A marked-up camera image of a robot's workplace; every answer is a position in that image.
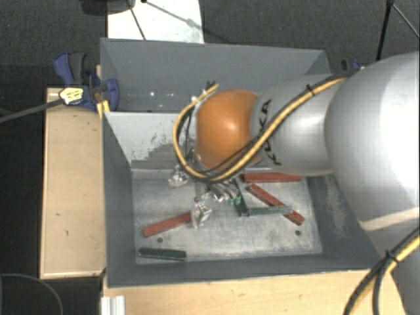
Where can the dark green flat block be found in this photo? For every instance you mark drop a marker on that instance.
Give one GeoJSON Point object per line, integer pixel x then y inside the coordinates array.
{"type": "Point", "coordinates": [162, 254]}
{"type": "Point", "coordinates": [269, 210]}

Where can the red-brown flat block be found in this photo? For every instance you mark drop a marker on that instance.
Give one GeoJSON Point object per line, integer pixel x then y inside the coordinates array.
{"type": "Point", "coordinates": [164, 225]}
{"type": "Point", "coordinates": [272, 176]}
{"type": "Point", "coordinates": [267, 198]}

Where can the grey metal bin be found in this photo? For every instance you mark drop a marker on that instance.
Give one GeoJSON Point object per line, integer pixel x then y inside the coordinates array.
{"type": "Point", "coordinates": [229, 238]}

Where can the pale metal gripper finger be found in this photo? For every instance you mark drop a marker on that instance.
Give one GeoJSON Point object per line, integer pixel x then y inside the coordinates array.
{"type": "Point", "coordinates": [178, 176]}
{"type": "Point", "coordinates": [201, 213]}

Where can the pale wood board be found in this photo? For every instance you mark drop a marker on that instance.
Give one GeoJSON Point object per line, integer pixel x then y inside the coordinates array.
{"type": "Point", "coordinates": [72, 182]}

